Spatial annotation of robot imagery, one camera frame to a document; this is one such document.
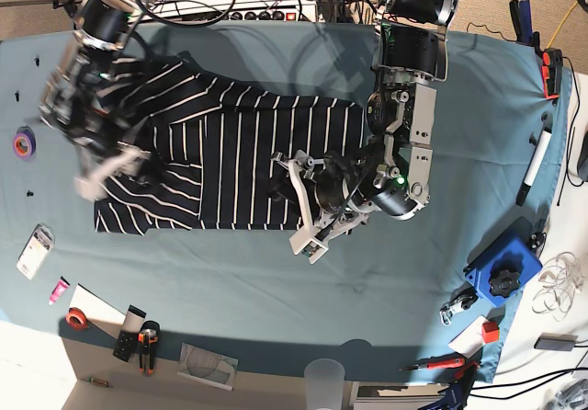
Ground pink tube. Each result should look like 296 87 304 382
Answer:
49 277 70 305

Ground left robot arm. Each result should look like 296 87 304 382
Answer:
271 0 458 263

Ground metal carabiner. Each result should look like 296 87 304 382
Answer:
439 289 479 326

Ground red screwdriver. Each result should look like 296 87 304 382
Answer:
400 357 466 371

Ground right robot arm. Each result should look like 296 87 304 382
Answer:
40 0 150 201

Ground white cable bundle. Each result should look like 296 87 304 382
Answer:
531 252 584 323

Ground frosted plastic cup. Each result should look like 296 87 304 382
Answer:
304 359 345 410

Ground blue clamp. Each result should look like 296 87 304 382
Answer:
419 361 480 410

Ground navy white striped t-shirt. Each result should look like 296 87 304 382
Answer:
94 56 365 235

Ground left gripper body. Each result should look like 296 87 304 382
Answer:
288 152 364 265

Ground orange black clamp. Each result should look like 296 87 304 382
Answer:
541 48 563 100

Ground black remote control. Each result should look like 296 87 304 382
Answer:
113 305 146 362

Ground orange black pliers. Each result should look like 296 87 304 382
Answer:
138 320 161 376

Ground purple tape roll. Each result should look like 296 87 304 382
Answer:
12 126 37 161

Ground white paper sheet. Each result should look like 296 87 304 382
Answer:
70 284 125 325

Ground white black marker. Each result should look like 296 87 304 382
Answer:
515 123 552 207

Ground blue box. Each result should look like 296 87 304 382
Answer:
465 217 547 308

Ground teal table cloth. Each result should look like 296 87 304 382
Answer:
1 32 572 381

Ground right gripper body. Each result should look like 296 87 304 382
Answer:
73 127 138 201

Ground orange tape roll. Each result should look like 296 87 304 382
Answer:
65 307 89 331

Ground plastic blister pack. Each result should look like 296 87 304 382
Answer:
17 223 55 280

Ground white card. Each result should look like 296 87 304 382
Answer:
448 315 488 359

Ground power strip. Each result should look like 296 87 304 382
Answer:
225 7 321 22

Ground grey adapter box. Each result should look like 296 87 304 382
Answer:
534 335 576 352

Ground black star knob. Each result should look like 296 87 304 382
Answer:
489 268 520 299

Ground red cube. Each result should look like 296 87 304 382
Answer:
481 321 500 344

